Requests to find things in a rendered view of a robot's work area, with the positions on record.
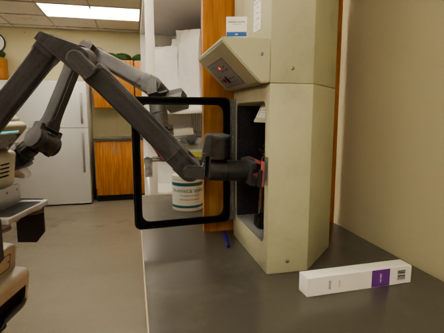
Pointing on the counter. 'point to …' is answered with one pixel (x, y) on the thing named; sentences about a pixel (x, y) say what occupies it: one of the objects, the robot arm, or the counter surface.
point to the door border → (141, 168)
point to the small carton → (236, 26)
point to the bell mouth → (261, 114)
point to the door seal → (139, 166)
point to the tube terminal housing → (294, 131)
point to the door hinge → (232, 156)
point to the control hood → (241, 59)
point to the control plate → (224, 73)
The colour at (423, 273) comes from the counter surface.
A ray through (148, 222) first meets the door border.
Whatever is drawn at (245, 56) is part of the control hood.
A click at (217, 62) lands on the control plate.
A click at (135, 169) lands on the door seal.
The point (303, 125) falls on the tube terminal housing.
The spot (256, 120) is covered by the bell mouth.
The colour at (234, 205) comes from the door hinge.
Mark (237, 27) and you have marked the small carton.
